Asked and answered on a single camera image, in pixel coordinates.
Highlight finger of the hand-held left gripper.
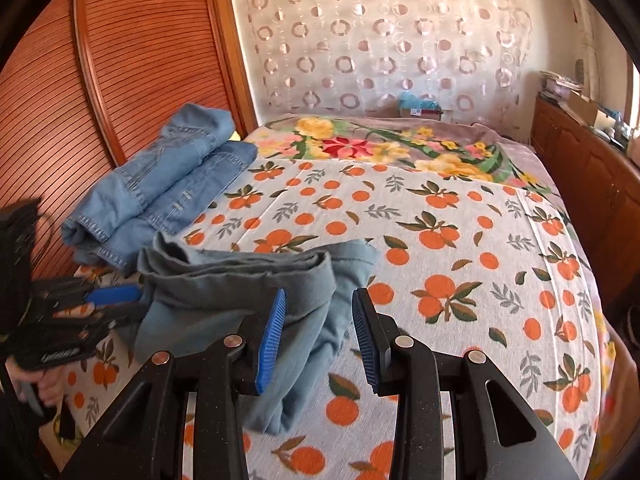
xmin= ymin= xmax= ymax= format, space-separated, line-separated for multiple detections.
xmin=82 ymin=284 xmax=144 ymax=307
xmin=92 ymin=304 xmax=147 ymax=332

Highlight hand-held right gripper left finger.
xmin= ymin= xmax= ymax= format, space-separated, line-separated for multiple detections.
xmin=60 ymin=287 xmax=288 ymax=480

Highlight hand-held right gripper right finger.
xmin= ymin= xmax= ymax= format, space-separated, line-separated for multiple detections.
xmin=351 ymin=287 xmax=571 ymax=480

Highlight grey-blue pants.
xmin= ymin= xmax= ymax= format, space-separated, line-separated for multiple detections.
xmin=136 ymin=232 xmax=379 ymax=437

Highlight folded blue denim pants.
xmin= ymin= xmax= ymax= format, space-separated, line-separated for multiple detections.
xmin=60 ymin=103 xmax=237 ymax=246
xmin=75 ymin=140 xmax=259 ymax=272

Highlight person's left hand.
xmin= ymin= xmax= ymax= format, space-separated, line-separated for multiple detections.
xmin=10 ymin=360 xmax=65 ymax=417

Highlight orange fruit print bedsheet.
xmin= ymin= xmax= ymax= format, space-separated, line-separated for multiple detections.
xmin=55 ymin=157 xmax=603 ymax=480

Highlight floral pink blanket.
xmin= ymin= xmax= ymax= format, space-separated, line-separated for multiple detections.
xmin=247 ymin=116 xmax=626 ymax=480

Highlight louvered wooden wardrobe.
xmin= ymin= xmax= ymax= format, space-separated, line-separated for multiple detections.
xmin=0 ymin=0 xmax=259 ymax=286

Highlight cardboard box with blue contents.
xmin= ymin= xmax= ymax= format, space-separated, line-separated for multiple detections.
xmin=397 ymin=91 xmax=444 ymax=119

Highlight wooden cabinet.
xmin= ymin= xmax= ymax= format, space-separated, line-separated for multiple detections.
xmin=529 ymin=94 xmax=640 ymax=316

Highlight circle pattern sheer curtain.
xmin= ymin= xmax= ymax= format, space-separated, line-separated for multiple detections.
xmin=227 ymin=0 xmax=540 ymax=126

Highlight open cardboard box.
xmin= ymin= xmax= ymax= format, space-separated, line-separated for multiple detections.
xmin=565 ymin=91 xmax=603 ymax=126

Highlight stack of papers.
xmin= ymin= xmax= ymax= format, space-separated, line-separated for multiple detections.
xmin=539 ymin=70 xmax=583 ymax=100

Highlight beige drape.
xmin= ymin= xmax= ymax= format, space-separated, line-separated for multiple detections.
xmin=570 ymin=0 xmax=618 ymax=106

